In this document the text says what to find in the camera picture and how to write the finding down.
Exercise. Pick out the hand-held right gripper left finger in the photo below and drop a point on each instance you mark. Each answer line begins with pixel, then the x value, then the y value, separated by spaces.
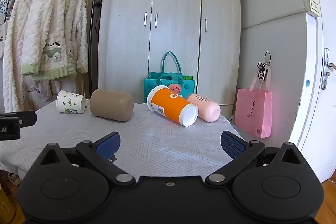
pixel 108 144

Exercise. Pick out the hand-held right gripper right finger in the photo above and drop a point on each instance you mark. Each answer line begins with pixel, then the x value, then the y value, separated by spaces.
pixel 232 145

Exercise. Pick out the orange cup with white rim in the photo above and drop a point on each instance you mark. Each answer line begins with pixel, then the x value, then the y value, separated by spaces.
pixel 170 106

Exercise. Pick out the tan cup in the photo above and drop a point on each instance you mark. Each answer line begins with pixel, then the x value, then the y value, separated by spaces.
pixel 111 104

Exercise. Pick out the pink cup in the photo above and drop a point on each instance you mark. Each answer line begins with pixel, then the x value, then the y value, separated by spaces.
pixel 207 107

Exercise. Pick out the white paper cup green print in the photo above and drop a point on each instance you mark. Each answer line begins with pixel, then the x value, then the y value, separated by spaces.
pixel 69 102

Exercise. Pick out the pink paper shopping bag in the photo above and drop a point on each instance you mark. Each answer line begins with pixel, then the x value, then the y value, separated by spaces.
pixel 253 113

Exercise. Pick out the white patterned tablecloth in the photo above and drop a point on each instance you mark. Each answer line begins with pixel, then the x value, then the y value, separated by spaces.
pixel 147 140

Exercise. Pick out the white printed cloth bag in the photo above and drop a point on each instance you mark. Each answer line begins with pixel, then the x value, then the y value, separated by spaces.
pixel 39 88

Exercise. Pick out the beige shoe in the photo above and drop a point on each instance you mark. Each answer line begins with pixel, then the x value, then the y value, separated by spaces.
pixel 13 178

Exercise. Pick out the white fluffy robe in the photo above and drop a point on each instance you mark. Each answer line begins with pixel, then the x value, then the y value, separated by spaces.
pixel 15 56

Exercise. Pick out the teal tote bag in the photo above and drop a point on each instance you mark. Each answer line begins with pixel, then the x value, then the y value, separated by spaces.
pixel 157 82

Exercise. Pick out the yellow container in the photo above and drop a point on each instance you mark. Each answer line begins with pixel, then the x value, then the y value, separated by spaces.
pixel 5 205

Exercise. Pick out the watermelon slice bag charm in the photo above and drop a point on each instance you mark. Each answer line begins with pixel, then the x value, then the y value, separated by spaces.
pixel 175 88

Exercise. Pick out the white fluffy jacket green trim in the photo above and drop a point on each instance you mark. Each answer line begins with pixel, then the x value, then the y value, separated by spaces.
pixel 55 29

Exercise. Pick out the white door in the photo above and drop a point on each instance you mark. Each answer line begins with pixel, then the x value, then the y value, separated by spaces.
pixel 315 56

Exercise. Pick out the black clothes rack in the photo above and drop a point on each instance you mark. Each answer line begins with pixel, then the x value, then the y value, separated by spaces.
pixel 95 16

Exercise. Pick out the grey wooden wardrobe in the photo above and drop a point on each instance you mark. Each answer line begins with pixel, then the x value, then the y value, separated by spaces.
pixel 173 29

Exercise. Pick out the beige wall switch box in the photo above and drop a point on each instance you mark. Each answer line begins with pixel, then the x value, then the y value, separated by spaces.
pixel 313 5

